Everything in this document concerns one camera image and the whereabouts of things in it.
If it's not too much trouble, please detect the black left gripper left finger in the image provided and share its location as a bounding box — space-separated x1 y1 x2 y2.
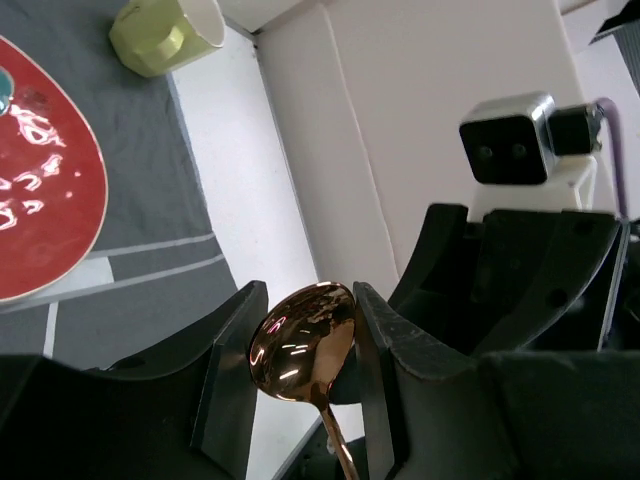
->
1 281 268 479

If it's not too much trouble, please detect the yellow-green mug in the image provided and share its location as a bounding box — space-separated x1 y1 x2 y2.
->
109 0 225 78

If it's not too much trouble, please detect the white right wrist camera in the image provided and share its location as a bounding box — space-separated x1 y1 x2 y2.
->
459 92 605 222

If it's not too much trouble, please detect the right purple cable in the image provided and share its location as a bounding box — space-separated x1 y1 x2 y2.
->
597 95 630 219

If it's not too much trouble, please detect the red and teal round plate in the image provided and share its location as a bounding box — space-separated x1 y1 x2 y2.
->
1 39 108 303

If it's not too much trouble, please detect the copper spoon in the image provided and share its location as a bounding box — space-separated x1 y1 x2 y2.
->
248 282 359 479

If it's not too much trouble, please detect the grey striped cloth placemat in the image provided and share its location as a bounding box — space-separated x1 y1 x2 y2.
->
1 1 236 369

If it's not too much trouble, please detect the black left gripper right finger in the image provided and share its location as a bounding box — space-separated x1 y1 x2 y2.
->
354 282 639 479

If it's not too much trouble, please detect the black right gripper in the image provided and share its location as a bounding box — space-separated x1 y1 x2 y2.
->
389 204 634 356

